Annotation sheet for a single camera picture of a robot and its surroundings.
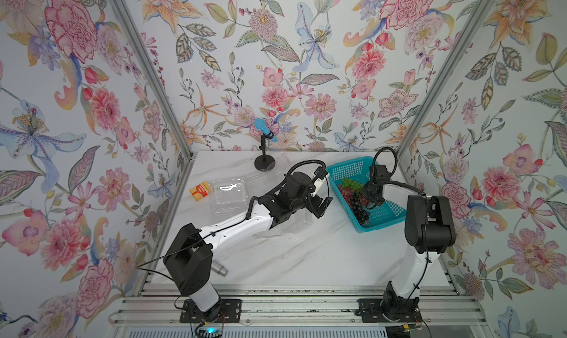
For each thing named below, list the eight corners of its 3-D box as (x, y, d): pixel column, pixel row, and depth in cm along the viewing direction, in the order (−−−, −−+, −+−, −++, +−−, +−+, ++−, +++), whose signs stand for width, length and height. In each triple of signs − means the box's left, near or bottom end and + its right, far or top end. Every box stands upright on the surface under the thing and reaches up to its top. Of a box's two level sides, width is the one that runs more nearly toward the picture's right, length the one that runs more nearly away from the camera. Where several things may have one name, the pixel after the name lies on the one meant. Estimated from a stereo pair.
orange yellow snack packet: (190, 194, 108) (188, 190, 105) (207, 183, 112) (205, 179, 110) (197, 202, 105) (195, 198, 103) (214, 190, 109) (212, 186, 107)
